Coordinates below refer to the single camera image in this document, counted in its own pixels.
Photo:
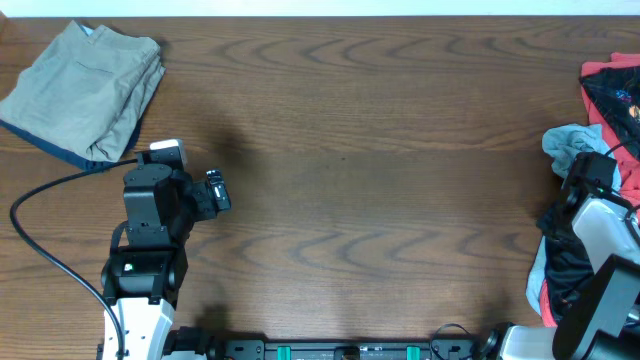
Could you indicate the black printed jersey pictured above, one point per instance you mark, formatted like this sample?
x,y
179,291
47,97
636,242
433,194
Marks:
x,y
615,94

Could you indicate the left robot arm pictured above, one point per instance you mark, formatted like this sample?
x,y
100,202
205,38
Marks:
x,y
147,262

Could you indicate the light blue shirt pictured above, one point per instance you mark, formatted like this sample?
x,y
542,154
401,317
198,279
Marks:
x,y
564,143

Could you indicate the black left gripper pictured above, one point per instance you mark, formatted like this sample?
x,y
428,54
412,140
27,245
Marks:
x,y
206,209

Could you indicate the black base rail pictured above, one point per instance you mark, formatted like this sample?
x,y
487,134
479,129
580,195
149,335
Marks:
x,y
194,344

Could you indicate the red shirt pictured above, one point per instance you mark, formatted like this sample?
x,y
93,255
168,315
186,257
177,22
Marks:
x,y
628,165

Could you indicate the folded navy garment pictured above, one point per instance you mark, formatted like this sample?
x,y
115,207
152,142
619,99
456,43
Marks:
x,y
88,142

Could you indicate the folded khaki shorts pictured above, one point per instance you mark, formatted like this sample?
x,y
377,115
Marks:
x,y
83,72

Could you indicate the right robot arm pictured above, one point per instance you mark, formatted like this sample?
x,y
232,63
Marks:
x,y
601,227

